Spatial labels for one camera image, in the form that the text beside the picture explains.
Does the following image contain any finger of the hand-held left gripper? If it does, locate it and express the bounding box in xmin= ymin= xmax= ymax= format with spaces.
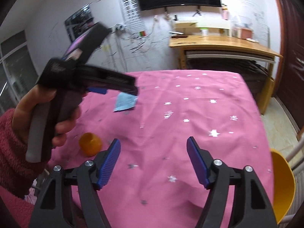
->
xmin=83 ymin=83 xmax=139 ymax=97
xmin=79 ymin=65 xmax=136 ymax=86

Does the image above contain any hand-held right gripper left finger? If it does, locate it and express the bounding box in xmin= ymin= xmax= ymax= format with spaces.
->
xmin=28 ymin=138 xmax=121 ymax=228

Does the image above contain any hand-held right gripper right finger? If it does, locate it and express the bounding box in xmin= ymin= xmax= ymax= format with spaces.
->
xmin=186 ymin=136 xmax=278 ymax=228

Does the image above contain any light blue paper scrap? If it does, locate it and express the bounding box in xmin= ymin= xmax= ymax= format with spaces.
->
xmin=113 ymin=92 xmax=139 ymax=113

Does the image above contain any yellow plastic bin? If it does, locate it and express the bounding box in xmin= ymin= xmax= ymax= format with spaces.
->
xmin=270 ymin=148 xmax=296 ymax=223

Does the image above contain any person's left hand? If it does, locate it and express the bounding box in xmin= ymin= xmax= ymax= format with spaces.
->
xmin=12 ymin=85 xmax=82 ymax=148

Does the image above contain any window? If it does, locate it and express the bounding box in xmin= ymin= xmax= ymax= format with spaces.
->
xmin=0 ymin=30 xmax=39 ymax=115

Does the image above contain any pink star-printed tablecloth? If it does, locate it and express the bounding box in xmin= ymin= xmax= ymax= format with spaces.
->
xmin=44 ymin=69 xmax=274 ymax=228

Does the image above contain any white checker pattern chart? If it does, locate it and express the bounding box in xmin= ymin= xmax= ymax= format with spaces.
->
xmin=118 ymin=0 xmax=147 ymax=38

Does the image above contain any cream rectangular box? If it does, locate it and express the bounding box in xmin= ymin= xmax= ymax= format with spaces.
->
xmin=174 ymin=19 xmax=199 ymax=35

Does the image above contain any white metal chair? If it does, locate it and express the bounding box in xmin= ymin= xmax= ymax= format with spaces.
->
xmin=277 ymin=135 xmax=304 ymax=228

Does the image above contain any dark brown bench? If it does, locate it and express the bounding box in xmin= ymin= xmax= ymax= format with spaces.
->
xmin=185 ymin=52 xmax=269 ymax=93

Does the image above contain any frosted white plastic container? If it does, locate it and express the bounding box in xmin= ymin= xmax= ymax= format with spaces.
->
xmin=197 ymin=19 xmax=232 ymax=36

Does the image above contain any wooden desk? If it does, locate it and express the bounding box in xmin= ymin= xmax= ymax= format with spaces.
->
xmin=168 ymin=34 xmax=284 ymax=115

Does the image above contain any orange box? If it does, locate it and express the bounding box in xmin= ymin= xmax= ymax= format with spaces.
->
xmin=240 ymin=28 xmax=253 ymax=39

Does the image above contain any clear plastic container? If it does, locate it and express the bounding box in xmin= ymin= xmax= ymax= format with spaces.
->
xmin=231 ymin=14 xmax=253 ymax=39

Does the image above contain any dark brown door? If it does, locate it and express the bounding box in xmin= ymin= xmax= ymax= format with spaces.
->
xmin=270 ymin=0 xmax=304 ymax=135

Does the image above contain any dark wall poster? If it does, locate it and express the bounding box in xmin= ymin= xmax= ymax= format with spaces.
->
xmin=64 ymin=4 xmax=94 ymax=44

